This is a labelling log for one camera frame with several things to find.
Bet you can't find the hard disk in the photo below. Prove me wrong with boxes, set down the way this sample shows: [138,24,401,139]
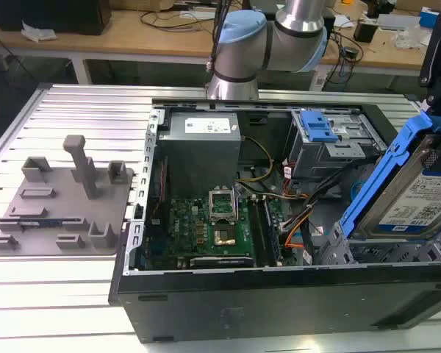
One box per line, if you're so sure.
[338,109,441,242]

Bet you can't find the black RAM slot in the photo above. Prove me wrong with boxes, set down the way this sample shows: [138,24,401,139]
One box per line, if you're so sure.
[247,196,269,268]

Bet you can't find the clear plastic bag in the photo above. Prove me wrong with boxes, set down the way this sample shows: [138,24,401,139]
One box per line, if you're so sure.
[392,27,423,49]

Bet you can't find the blue cardboard box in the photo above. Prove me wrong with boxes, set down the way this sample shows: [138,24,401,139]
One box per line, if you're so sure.
[418,9,441,26]

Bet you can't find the small black box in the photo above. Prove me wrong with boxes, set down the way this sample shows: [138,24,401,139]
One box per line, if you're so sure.
[354,20,379,42]

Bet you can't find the blue drive cage latch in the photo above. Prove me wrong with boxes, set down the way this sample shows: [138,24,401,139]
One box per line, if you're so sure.
[300,110,340,143]

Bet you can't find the metal drive cage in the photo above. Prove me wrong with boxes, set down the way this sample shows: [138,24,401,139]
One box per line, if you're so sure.
[284,108,389,181]

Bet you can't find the installed RAM stick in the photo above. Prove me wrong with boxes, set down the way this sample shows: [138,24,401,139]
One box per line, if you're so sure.
[262,198,283,263]

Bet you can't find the metal socket cover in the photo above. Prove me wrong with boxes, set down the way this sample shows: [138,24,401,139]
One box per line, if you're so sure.
[208,185,240,224]

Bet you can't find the grey power supply unit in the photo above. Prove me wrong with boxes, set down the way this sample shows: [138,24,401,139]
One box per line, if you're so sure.
[157,112,243,202]

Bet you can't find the CPU socket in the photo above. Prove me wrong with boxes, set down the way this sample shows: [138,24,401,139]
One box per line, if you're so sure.
[212,226,238,247]

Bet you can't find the black open PC case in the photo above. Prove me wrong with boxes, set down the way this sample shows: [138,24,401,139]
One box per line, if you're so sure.
[108,97,441,345]

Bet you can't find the black graphics card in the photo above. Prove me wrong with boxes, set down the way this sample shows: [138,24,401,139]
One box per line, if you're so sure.
[188,256,255,270]

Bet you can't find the green motherboard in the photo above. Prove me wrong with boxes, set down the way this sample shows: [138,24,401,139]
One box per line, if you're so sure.
[143,165,298,271]

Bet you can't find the wooden desk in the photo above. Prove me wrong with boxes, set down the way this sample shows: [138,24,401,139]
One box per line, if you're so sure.
[0,0,441,69]

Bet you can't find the large black box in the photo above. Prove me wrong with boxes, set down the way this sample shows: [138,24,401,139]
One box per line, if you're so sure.
[0,0,113,36]

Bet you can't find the grey parts rack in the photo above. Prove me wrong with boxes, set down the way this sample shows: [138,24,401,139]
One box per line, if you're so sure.
[0,135,135,257]

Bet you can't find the white plastic bag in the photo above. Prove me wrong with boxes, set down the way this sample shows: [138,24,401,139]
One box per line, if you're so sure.
[21,21,58,42]

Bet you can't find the RAM stick on rack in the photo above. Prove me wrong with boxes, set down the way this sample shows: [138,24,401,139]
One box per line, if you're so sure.
[20,219,63,227]

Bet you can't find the black cable bundle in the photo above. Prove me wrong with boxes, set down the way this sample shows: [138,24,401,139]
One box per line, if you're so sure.
[279,172,354,243]

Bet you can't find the yellow black power wires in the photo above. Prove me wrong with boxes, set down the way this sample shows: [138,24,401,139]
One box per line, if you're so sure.
[236,135,275,185]

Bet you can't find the orange wire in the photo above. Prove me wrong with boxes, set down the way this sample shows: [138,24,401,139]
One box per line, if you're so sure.
[284,224,304,251]

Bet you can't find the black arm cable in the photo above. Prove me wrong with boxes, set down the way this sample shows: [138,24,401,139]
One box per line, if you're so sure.
[204,0,232,88]

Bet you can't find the thin red wire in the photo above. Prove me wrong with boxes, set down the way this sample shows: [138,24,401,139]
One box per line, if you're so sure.
[160,157,169,202]

